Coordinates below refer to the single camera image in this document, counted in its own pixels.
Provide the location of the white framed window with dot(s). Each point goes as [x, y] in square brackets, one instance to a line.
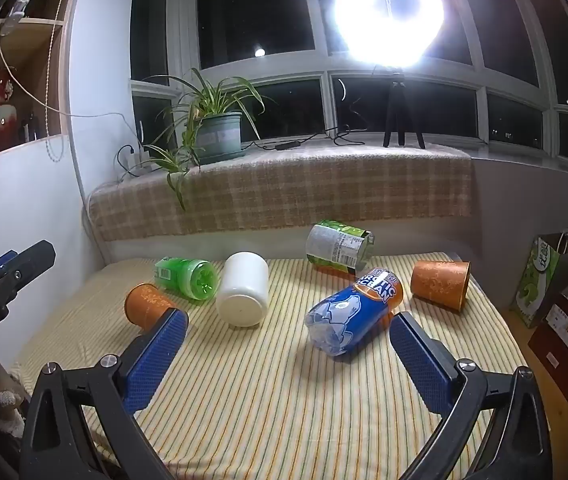
[324, 60]

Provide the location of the small orange patterned cup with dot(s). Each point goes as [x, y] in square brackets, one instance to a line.
[146, 305]

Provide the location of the green paper bag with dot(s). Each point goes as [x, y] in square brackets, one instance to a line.
[539, 280]

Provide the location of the white plastic jar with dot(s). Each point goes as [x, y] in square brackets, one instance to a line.
[241, 285]

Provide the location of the small white clip device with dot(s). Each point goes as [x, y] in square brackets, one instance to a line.
[16, 10]

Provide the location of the wooden wall shelf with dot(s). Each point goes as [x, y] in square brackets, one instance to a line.
[28, 21]

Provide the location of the green plastic bottle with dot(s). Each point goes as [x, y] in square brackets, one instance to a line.
[183, 272]

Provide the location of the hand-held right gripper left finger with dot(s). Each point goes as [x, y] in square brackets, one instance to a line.
[156, 360]

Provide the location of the beige plush toy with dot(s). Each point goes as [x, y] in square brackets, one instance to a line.
[3, 400]

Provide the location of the dark red cardboard box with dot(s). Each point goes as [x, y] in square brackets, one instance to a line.
[564, 345]

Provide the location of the yellow striped tablecloth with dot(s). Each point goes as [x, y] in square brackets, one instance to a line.
[264, 400]

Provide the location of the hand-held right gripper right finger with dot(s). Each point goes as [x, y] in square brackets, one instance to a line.
[421, 365]

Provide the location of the large orange patterned cup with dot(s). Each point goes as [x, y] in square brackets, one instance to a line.
[436, 282]

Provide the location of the blue plastic bottle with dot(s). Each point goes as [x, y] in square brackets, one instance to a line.
[349, 312]

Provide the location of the beige plaid blanket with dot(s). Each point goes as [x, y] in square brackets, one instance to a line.
[314, 185]

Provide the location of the potted spider plant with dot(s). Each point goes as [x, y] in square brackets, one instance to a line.
[218, 135]

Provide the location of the black tripod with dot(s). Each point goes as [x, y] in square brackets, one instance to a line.
[395, 110]

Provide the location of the white power strip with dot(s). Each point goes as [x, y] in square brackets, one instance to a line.
[139, 157]

